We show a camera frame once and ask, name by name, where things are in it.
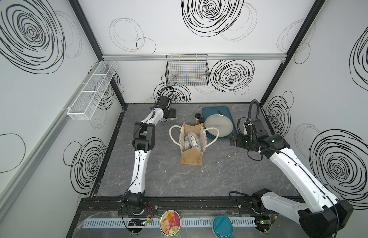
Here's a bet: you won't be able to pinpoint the canvas tote bag cat print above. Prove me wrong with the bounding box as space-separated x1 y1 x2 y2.
169 124 219 166

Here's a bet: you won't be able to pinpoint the clear compass case horizontal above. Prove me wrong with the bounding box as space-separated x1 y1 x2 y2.
185 132 202 151

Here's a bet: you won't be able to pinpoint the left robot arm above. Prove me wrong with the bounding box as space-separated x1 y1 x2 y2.
123 96 172 213

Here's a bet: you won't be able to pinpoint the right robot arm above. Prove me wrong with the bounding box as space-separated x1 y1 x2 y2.
244 118 354 238

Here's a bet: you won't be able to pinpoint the grey round plate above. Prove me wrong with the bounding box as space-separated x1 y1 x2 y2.
204 114 234 137

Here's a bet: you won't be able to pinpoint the glass jar black lid back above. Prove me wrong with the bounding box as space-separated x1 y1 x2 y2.
195 113 201 123

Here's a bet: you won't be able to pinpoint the teal plastic tray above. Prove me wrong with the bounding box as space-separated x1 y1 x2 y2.
202 106 237 139

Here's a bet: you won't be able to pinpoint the teal round lid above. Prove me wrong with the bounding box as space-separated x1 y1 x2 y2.
212 215 234 238

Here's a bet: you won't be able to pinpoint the round pink yellow lid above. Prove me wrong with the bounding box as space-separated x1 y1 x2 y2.
160 210 182 236

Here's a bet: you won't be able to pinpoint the black wire basket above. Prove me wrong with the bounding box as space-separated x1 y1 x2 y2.
165 54 210 86

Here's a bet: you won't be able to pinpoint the white wire shelf basket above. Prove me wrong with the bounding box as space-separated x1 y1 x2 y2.
67 60 117 121

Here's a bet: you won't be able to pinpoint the white slotted cable duct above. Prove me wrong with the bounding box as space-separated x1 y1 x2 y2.
82 216 257 229

